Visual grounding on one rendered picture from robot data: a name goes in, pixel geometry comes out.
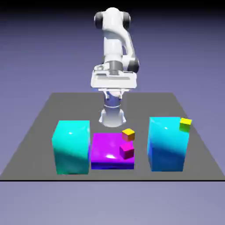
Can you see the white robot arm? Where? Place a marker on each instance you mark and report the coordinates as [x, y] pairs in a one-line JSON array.
[[112, 26]]

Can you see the large purple box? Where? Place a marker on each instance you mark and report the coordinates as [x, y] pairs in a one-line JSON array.
[[105, 147]]

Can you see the small yellow orange cube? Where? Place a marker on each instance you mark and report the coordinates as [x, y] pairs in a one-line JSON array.
[[128, 134]]

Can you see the large sky blue box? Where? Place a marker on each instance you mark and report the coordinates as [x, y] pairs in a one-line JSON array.
[[167, 144]]

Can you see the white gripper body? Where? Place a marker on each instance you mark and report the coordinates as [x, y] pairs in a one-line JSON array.
[[114, 82]]

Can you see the large teal box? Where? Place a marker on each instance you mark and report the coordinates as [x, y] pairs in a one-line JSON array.
[[72, 145]]

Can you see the small magenta cube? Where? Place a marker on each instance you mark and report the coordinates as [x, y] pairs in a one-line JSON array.
[[127, 151]]

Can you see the small yellow green cube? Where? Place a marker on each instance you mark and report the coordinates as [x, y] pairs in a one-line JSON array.
[[185, 124]]

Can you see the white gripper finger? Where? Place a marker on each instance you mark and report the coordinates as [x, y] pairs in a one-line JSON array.
[[120, 95], [106, 95]]

